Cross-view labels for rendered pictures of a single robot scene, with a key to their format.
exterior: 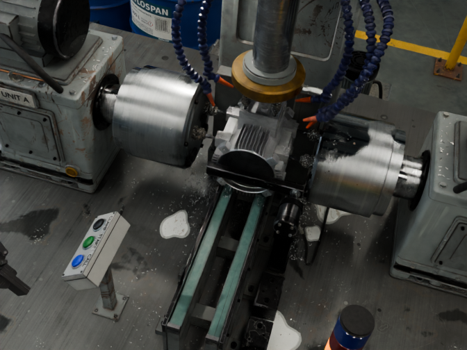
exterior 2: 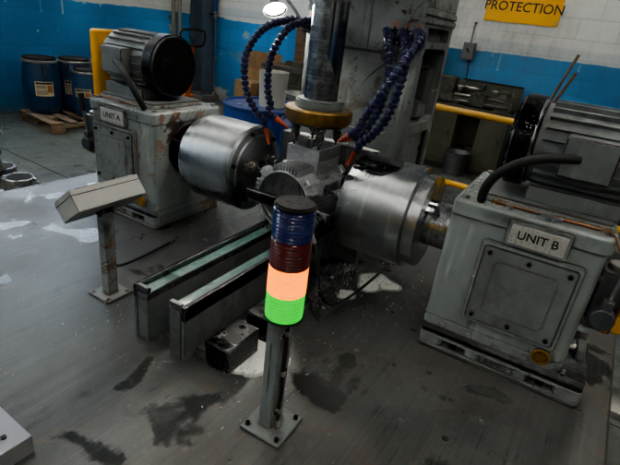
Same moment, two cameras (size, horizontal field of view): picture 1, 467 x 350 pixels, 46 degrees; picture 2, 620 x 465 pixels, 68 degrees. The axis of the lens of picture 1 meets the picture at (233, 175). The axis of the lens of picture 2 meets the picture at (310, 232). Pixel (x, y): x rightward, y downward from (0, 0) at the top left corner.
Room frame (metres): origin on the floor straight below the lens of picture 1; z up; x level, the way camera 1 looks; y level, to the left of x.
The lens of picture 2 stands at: (-0.11, -0.43, 1.45)
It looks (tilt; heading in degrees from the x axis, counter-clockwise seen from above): 24 degrees down; 16
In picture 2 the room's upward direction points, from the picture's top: 7 degrees clockwise
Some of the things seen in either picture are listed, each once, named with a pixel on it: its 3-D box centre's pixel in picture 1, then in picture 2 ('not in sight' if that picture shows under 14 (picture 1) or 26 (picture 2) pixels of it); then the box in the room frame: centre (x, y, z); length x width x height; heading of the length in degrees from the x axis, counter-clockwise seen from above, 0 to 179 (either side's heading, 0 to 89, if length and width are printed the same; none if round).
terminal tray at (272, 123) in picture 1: (263, 110); (313, 156); (1.09, -0.06, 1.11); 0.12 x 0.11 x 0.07; 168
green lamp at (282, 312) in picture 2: not in sight; (284, 303); (0.46, -0.23, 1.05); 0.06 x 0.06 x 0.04
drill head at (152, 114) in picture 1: (147, 112); (218, 157); (1.11, 0.25, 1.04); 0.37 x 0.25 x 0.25; 78
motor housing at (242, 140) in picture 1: (255, 146); (302, 192); (1.05, -0.05, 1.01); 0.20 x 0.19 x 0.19; 168
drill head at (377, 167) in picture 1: (363, 166); (399, 212); (0.99, -0.33, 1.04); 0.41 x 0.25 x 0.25; 78
